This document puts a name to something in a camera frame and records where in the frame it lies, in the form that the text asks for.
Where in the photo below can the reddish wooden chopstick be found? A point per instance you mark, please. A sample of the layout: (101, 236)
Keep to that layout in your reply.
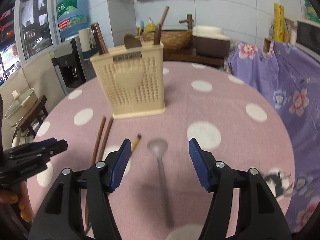
(165, 12)

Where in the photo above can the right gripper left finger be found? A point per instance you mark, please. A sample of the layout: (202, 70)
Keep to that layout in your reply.
(60, 216)

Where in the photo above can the pink polka dot tablecloth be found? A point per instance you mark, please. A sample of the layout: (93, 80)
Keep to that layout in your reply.
(227, 118)

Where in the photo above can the black chopstick yellow tip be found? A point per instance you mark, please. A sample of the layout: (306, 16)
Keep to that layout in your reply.
(136, 142)

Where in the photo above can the left hand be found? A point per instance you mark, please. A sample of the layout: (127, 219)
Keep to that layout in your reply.
(23, 201)

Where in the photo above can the dark brown chopstick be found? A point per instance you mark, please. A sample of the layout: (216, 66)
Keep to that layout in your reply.
(105, 139)

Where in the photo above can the water dispenser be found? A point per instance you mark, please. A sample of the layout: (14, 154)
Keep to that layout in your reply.
(67, 63)

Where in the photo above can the brown white cooker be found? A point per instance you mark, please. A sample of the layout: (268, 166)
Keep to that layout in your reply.
(210, 41)

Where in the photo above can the thin brown chopstick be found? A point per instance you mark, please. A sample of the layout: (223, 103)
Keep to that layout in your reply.
(99, 38)

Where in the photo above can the yellow soap dispenser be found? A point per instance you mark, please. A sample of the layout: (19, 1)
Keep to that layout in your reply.
(150, 26)

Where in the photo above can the brown wooden chopstick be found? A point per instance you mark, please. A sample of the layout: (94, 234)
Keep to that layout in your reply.
(94, 156)

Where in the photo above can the woven wicker basket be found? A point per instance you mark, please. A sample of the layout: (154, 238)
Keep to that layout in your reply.
(171, 40)

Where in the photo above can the purple floral cloth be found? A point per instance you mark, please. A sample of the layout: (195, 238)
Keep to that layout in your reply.
(288, 79)

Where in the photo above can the frosted translucent ladle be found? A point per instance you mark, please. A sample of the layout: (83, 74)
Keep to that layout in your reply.
(159, 147)

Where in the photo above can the stainless steel spoon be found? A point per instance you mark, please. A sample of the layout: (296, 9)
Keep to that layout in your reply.
(131, 42)

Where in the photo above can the beige electric pot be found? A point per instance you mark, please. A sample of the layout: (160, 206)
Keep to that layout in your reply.
(20, 107)

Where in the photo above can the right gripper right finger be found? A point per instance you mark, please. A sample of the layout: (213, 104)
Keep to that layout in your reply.
(242, 206)

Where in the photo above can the blue water bottle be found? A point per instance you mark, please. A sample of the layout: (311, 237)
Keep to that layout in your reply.
(71, 17)

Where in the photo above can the wooden stool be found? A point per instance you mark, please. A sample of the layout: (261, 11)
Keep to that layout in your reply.
(32, 115)

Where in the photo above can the beige plastic utensil holder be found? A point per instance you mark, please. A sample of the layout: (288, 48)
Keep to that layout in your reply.
(132, 80)

